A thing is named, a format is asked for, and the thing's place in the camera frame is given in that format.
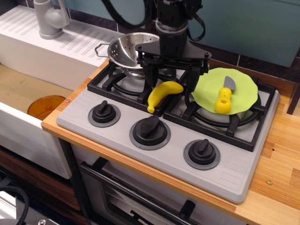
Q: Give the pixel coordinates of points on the toy oven door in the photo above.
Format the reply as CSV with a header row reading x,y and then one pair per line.
x,y
122,210

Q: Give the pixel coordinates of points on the light green plate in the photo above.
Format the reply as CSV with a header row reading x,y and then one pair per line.
x,y
207,90

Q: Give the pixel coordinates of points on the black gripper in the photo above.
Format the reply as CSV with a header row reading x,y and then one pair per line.
x,y
173,49

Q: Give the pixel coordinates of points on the black oven door handle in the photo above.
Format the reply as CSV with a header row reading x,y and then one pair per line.
x,y
96,172

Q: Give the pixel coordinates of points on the white toy sink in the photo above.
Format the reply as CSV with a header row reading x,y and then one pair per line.
x,y
32,68

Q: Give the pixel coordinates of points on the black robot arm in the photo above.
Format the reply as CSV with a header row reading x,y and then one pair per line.
x,y
175,13

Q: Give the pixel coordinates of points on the grey toy stove top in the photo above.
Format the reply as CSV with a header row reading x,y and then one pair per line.
x,y
230,179

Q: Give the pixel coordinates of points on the grey toy faucet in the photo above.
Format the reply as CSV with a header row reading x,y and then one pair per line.
x,y
51,21

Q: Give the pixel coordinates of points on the black burner grate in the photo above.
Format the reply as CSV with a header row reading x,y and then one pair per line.
x,y
245,130
112,83

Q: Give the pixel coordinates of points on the black braided cable foreground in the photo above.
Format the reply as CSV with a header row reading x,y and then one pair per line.
x,y
20,221

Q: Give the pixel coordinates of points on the left black stove knob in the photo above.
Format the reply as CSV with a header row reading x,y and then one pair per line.
x,y
104,115

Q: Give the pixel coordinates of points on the steel colander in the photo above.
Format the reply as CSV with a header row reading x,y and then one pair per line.
x,y
121,51

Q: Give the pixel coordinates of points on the right black stove knob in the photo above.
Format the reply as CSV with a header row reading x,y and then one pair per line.
x,y
202,155

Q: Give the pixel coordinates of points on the left black burner grate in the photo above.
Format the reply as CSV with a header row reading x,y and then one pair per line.
x,y
112,83

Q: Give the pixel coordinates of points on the right black burner grate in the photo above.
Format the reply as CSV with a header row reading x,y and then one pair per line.
x,y
245,130

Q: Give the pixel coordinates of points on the yellow handled toy knife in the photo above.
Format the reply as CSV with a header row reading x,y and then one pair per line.
x,y
223,105

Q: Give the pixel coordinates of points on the black stove knob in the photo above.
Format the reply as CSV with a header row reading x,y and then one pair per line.
x,y
104,115
202,155
150,133

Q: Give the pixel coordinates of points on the orange plastic bowl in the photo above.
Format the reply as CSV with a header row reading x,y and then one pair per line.
x,y
42,107

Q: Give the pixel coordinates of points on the yellow toy banana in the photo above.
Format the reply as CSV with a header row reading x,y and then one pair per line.
x,y
162,90

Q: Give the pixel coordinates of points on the middle black stove knob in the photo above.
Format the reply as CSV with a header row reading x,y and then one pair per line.
x,y
150,133

